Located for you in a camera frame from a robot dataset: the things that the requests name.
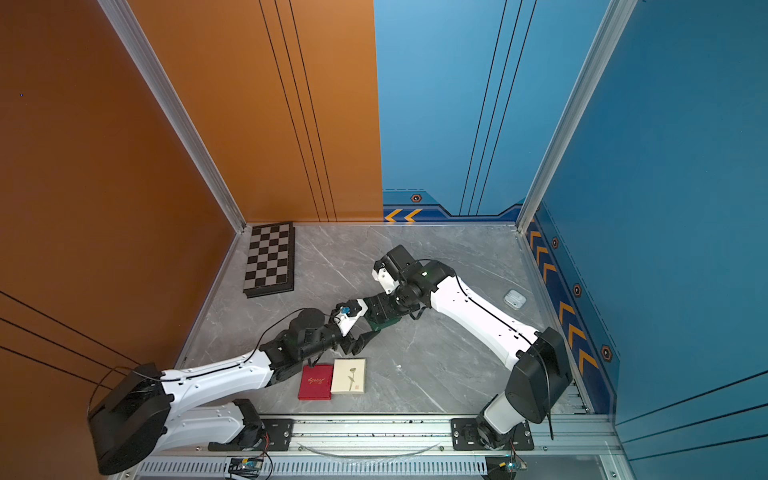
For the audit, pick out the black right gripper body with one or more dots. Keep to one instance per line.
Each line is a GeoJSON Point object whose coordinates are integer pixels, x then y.
{"type": "Point", "coordinates": [393, 305]}

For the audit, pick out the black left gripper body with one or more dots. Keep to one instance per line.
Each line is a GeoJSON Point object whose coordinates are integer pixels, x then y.
{"type": "Point", "coordinates": [349, 344]}

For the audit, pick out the green jewelry box lid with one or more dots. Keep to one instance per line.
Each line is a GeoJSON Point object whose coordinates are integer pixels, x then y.
{"type": "Point", "coordinates": [379, 323]}

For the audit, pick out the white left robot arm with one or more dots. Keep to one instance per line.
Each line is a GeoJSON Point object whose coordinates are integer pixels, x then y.
{"type": "Point", "coordinates": [149, 410]}

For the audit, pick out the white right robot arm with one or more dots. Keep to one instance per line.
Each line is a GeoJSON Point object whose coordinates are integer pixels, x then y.
{"type": "Point", "coordinates": [538, 361]}

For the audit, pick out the cream booklet with flower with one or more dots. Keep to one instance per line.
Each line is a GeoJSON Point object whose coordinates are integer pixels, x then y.
{"type": "Point", "coordinates": [348, 376]}

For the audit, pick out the black and silver chessboard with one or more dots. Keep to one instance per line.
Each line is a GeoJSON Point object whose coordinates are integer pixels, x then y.
{"type": "Point", "coordinates": [270, 267]}

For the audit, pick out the white earbuds case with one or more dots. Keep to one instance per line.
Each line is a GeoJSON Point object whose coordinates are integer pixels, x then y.
{"type": "Point", "coordinates": [515, 299]}

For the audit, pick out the left green circuit board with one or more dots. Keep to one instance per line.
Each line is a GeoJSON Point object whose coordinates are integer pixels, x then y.
{"type": "Point", "coordinates": [246, 468]}

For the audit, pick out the green circuit board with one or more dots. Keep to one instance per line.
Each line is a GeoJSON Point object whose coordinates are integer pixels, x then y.
{"type": "Point", "coordinates": [246, 468]}
{"type": "Point", "coordinates": [503, 468]}

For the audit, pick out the right green circuit board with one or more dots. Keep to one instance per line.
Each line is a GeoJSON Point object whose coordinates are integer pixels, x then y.
{"type": "Point", "coordinates": [503, 468]}

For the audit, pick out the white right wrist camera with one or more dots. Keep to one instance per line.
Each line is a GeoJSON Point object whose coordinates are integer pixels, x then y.
{"type": "Point", "coordinates": [384, 278]}

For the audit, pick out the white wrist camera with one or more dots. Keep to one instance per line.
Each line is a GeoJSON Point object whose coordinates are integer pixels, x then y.
{"type": "Point", "coordinates": [384, 278]}
{"type": "Point", "coordinates": [346, 314]}

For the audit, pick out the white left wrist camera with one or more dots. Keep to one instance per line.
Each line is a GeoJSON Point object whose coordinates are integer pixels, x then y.
{"type": "Point", "coordinates": [346, 314]}

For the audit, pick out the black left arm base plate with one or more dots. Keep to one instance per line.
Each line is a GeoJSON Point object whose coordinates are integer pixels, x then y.
{"type": "Point", "coordinates": [272, 434]}

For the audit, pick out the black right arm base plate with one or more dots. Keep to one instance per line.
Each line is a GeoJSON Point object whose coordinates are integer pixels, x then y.
{"type": "Point", "coordinates": [468, 434]}

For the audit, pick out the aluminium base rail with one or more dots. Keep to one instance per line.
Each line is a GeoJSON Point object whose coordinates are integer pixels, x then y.
{"type": "Point", "coordinates": [414, 446]}

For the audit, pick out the silver aluminium corner post left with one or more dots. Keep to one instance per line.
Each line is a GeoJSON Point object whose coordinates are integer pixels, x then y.
{"type": "Point", "coordinates": [127, 27]}

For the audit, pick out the silver aluminium corner post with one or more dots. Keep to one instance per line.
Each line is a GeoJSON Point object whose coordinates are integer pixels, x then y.
{"type": "Point", "coordinates": [610, 30]}
{"type": "Point", "coordinates": [127, 27]}

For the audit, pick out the silver aluminium corner post right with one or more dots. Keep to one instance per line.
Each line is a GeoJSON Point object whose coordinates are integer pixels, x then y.
{"type": "Point", "coordinates": [610, 30]}

